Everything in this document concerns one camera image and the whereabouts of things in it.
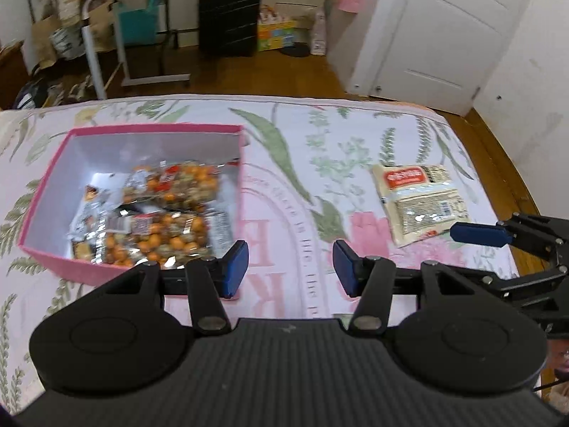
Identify white patterned bag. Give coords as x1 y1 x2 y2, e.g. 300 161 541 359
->
311 6 330 56

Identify colourful gift box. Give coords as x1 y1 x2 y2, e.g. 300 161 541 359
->
258 4 298 52

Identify teal shopping bag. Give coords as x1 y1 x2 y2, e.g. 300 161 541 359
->
116 0 161 47

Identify white door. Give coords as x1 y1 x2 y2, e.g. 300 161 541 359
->
351 0 538 116

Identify red label mixed peanut bag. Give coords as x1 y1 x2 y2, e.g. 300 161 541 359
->
122 162 220 212

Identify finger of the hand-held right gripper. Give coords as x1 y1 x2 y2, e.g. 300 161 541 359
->
473 267 569 307
450 213 569 268

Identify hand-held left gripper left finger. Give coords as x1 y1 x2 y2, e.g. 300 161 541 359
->
107 239 250 336

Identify clear bag of orange peanuts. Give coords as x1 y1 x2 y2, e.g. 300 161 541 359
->
102 211 212 270

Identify dark shoes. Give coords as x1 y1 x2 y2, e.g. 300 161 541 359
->
13 78 90 107

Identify pink cardboard box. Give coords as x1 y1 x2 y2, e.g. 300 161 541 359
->
18 125 250 301

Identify dark wooden nightstand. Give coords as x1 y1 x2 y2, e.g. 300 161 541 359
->
0 40 30 110

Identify tan paper bag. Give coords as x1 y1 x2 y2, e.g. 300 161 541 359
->
29 13 60 72

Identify striped white bag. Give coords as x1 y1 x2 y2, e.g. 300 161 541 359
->
49 27 85 59

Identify black suitcase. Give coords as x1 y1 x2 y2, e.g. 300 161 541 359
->
198 0 262 58

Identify cream packet with red label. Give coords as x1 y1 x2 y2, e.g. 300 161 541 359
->
371 164 470 248

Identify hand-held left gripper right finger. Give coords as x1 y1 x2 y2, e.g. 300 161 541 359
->
333 239 474 338

